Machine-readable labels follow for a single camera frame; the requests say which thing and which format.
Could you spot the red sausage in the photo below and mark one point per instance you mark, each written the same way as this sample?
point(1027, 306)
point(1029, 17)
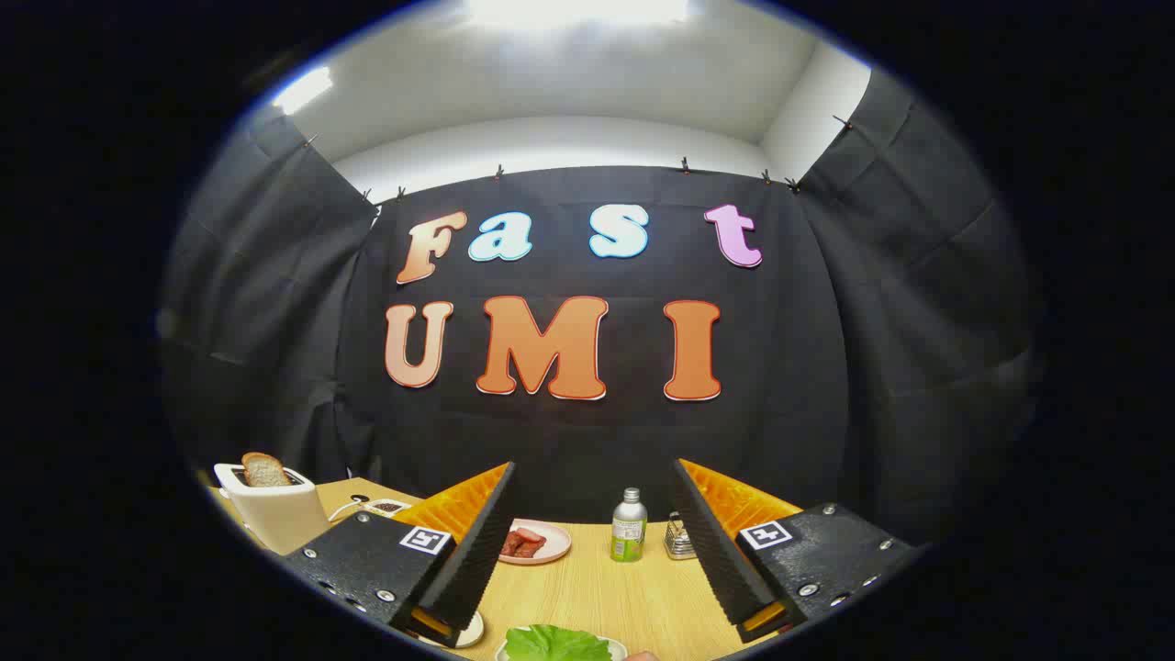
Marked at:
point(531, 534)

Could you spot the white divided bean dish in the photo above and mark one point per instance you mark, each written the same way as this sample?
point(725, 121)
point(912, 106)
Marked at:
point(386, 507)

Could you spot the white round plate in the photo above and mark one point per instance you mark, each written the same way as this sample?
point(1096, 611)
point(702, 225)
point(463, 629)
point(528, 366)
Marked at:
point(470, 632)

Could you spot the brown crust bread slice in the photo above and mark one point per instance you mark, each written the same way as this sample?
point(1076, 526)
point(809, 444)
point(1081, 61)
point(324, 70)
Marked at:
point(264, 471)

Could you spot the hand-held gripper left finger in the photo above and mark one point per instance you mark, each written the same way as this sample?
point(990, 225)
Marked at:
point(477, 560)

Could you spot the ceiling light panel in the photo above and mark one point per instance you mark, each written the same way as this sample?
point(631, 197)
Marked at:
point(574, 11)
point(303, 90)

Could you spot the row of black cloth clips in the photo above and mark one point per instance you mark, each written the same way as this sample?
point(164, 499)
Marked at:
point(685, 166)

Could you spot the pink plate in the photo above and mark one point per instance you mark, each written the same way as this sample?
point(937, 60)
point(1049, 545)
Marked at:
point(555, 549)

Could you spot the silver green drink bottle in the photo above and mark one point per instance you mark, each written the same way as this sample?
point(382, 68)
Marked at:
point(629, 528)

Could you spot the white square plate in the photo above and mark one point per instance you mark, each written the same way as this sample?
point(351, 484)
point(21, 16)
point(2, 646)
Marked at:
point(618, 651)

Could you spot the black backdrop cloth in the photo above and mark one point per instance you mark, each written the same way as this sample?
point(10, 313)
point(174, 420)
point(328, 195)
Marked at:
point(569, 441)

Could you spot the white toaster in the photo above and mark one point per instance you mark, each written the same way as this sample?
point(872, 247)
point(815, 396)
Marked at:
point(275, 519)

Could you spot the dark red meat slice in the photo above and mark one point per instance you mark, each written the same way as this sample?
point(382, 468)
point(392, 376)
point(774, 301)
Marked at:
point(516, 546)

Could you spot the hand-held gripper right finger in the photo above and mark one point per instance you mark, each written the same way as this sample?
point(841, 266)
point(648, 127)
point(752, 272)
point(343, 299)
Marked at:
point(711, 551)

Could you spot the green lettuce leaf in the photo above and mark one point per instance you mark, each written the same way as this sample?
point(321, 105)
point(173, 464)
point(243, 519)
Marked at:
point(555, 644)

